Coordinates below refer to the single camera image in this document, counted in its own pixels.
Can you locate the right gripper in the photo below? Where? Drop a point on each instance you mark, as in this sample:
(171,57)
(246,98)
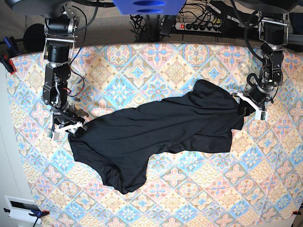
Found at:
(65,120)

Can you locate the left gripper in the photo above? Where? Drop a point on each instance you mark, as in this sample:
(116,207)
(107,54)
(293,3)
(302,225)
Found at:
(253,101)

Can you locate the black t-shirt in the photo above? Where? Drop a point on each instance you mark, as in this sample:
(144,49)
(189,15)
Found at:
(118,145)

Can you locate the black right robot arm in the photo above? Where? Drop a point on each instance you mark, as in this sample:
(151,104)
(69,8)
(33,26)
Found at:
(60,27)

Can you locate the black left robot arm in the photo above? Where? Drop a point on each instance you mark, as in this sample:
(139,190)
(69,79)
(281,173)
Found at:
(274,29)

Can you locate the patterned colourful tablecloth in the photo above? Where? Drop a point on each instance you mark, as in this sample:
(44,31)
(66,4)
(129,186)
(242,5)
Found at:
(259,181)

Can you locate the red table clamp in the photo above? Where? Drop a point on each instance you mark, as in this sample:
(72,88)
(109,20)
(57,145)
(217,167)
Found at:
(8,63)

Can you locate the white power strip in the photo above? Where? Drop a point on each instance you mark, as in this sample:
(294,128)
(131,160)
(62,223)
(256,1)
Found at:
(182,26)

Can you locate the white wall outlet box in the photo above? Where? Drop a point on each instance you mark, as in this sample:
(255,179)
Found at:
(19,209)

